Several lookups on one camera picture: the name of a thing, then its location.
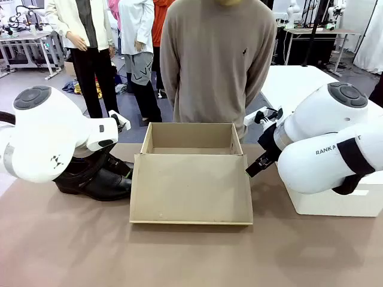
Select beige top lab table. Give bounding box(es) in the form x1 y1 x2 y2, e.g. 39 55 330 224
282 28 362 77

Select black slanted tripod pole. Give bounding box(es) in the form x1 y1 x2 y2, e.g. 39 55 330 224
301 0 330 67

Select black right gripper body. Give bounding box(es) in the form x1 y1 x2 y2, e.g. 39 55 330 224
257 124 284 159

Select black leather buckle shoe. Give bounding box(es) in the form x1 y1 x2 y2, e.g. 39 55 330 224
54 163 133 202

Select mannequin cream jacket black trousers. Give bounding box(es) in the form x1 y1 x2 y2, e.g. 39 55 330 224
44 0 120 119

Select pink garment mannequin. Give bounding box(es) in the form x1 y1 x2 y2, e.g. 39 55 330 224
107 0 122 32

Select brown cardboard shoe box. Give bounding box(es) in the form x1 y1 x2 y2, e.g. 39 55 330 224
129 121 254 225

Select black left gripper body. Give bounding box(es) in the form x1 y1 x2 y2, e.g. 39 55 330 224
71 145 119 176

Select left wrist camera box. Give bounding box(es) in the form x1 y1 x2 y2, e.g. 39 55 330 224
107 109 132 132

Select white hanging curtain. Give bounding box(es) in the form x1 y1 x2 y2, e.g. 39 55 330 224
352 0 383 75

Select blue yellow clothes pile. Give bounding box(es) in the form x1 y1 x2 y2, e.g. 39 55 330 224
61 76 104 99

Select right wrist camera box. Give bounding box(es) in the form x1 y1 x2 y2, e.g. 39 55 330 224
243 105 284 128

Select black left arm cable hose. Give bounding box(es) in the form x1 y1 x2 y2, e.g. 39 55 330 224
0 110 16 129

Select white background robot with cables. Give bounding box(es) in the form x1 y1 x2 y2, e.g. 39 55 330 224
0 0 45 36

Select mannequin orange hoodie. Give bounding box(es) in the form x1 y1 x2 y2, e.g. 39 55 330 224
151 0 176 90

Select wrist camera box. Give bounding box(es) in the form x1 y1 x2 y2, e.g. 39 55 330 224
243 105 284 128
107 109 132 132

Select white robot mount block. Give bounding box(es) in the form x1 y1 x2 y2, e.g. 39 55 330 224
282 172 383 218

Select white frame lab table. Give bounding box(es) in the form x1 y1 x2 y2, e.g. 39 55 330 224
0 31 65 81

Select mannequin white shirt grey shorts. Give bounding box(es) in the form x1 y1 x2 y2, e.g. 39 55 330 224
118 0 164 123

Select person in beige sweater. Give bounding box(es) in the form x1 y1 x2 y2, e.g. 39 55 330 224
159 0 278 144

